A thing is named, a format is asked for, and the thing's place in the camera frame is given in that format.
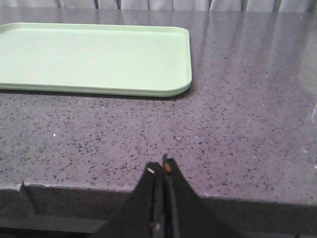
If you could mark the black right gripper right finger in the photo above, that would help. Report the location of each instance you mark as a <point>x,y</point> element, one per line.
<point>187,215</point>

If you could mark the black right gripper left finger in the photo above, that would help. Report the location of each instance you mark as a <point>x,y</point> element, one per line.
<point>133,220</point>

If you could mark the light green plastic tray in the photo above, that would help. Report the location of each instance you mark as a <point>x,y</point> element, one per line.
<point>149,61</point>

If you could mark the grey pleated curtain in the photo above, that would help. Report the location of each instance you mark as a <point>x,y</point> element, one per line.
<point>296,6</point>

